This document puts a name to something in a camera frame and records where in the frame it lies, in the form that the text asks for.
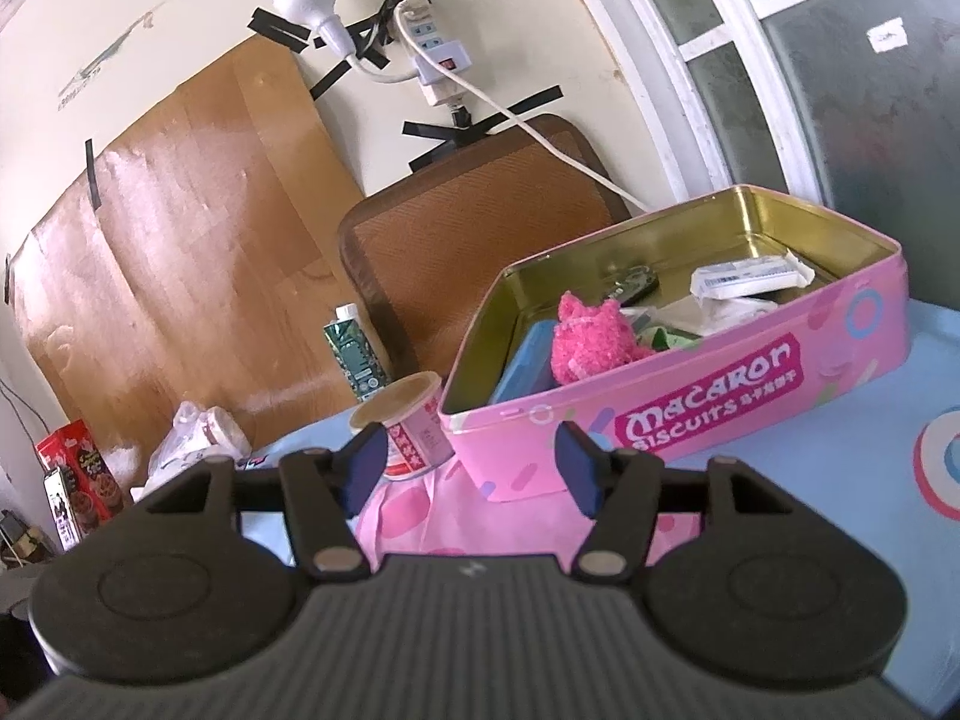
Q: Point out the pink plush toy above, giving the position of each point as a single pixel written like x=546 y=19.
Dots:
x=592 y=337

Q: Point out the white-framed frosted window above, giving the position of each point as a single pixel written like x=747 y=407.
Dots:
x=825 y=90

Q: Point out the brown woven seat mat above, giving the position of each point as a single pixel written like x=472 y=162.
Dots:
x=450 y=240

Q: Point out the green drink carton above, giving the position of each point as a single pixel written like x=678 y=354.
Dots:
x=356 y=360

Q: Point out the white power strip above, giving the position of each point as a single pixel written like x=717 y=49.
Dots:
x=439 y=52

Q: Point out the white paper packet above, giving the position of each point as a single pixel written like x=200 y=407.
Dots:
x=720 y=311

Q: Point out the red snack box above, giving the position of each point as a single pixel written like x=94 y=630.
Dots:
x=82 y=465

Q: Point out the wood-grain sheet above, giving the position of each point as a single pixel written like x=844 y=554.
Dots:
x=187 y=240

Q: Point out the green packet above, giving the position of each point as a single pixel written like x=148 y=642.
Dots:
x=671 y=340

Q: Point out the clear plastic bag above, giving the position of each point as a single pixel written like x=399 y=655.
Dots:
x=187 y=435

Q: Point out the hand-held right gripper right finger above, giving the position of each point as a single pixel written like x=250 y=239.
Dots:
x=581 y=469

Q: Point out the black small item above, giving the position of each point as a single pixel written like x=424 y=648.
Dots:
x=634 y=285

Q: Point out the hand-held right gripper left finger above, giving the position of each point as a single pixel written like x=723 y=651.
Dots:
x=364 y=465

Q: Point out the pink biscuit tin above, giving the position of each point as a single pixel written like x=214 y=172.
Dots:
x=712 y=390

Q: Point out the black tape strip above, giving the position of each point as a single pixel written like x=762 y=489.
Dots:
x=465 y=136
x=390 y=4
x=330 y=81
x=279 y=30

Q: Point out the white and pink paper cup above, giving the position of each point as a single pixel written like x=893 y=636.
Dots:
x=420 y=427

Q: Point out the white barcode packet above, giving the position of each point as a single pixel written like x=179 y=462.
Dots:
x=742 y=277

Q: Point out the blue and pink printed tablecloth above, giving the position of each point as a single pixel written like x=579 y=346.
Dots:
x=825 y=465

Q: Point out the blue packet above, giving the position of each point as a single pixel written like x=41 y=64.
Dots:
x=529 y=360

